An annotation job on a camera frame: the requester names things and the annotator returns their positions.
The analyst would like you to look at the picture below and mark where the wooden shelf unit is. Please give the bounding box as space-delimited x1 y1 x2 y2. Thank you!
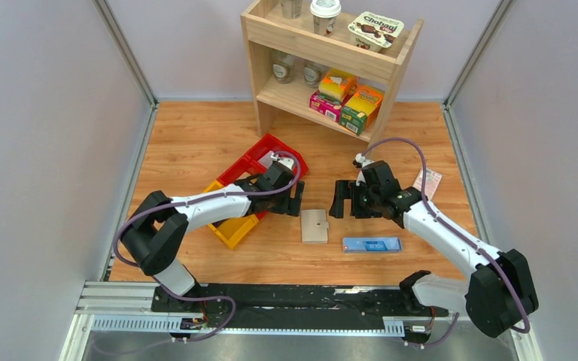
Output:
240 0 424 149

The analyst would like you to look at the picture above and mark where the blue gum pack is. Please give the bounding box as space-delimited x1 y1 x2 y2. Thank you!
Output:
342 237 403 253

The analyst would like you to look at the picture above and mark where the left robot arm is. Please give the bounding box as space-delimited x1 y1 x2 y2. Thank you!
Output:
114 155 300 296

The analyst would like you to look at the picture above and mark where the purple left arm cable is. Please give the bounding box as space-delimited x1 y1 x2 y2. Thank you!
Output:
112 150 303 343

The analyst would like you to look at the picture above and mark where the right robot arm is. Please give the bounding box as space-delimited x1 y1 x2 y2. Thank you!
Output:
329 161 540 338

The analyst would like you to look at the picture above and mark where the yellow plastic bin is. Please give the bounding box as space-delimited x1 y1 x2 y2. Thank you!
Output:
202 180 270 250

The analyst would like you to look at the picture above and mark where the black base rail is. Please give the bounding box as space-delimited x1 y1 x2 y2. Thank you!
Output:
151 284 449 330

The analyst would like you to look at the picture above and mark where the Chobani yogurt cup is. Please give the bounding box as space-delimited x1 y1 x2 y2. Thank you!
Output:
348 11 404 53

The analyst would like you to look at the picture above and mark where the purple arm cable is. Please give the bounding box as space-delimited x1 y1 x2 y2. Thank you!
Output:
112 150 303 343
358 137 532 349

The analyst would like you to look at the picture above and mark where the pink snack packet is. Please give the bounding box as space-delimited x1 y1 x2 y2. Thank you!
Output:
413 169 443 200

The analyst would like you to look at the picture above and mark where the red plastic bin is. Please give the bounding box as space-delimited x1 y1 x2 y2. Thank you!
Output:
244 134 309 177
216 155 267 186

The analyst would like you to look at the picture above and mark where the green yellow juice carton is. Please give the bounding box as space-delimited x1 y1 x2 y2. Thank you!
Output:
339 84 384 135

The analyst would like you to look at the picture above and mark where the right glass water bottle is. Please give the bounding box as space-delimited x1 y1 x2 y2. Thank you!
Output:
303 59 327 88

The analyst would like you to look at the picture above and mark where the pink orange juice carton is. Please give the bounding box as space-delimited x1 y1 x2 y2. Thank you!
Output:
309 68 359 123

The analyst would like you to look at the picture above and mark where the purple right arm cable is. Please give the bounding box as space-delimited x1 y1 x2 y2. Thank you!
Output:
358 137 532 349

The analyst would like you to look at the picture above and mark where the paper coffee cup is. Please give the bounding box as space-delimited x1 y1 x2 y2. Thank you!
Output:
309 0 342 36

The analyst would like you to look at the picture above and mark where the metal can on shelf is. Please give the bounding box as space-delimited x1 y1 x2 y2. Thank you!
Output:
280 0 303 20

